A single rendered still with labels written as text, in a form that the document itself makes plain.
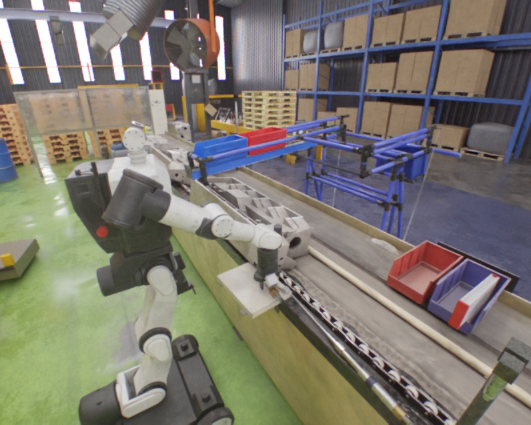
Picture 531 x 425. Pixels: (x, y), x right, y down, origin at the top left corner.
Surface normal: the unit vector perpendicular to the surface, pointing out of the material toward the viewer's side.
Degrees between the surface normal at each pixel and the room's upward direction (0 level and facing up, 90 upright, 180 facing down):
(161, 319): 90
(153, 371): 90
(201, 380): 0
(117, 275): 90
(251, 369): 0
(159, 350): 90
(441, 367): 0
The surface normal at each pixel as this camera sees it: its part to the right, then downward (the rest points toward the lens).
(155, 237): 0.40, 0.55
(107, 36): 0.55, 0.36
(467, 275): -0.84, 0.20
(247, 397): 0.00, -0.90
